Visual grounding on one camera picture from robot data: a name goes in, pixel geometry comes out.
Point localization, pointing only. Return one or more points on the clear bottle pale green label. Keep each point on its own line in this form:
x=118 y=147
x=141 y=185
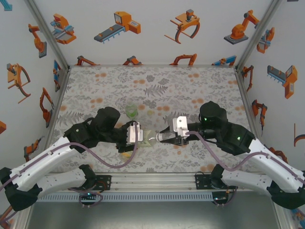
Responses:
x=147 y=140

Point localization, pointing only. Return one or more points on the yellow green bottle cap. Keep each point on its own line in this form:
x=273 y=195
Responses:
x=150 y=112

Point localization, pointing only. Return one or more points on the clear bottle bright green label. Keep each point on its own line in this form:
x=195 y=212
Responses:
x=131 y=112

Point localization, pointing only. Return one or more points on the bottle with orange yellow label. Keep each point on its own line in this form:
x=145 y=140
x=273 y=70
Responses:
x=126 y=155

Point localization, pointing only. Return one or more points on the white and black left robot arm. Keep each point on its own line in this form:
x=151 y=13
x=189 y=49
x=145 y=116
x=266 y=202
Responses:
x=52 y=159

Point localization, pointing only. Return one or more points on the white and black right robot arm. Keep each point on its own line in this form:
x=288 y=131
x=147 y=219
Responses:
x=274 y=164

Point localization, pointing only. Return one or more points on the floral printed table cover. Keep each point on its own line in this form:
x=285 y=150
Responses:
x=107 y=83

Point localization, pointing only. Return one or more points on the grey metal base sheet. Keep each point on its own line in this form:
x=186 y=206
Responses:
x=152 y=214

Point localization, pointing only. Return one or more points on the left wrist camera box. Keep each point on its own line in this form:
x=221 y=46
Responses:
x=130 y=136

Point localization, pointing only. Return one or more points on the aluminium side rail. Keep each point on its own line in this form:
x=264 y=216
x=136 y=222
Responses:
x=57 y=107
x=249 y=107

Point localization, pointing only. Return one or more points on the aluminium front frame rail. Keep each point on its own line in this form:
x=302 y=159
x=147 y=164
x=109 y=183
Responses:
x=152 y=182

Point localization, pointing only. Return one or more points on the aluminium back rail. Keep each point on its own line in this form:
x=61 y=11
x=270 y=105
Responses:
x=152 y=65

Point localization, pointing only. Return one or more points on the aluminium frame post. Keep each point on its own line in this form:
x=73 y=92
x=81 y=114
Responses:
x=282 y=219
x=47 y=31
x=260 y=31

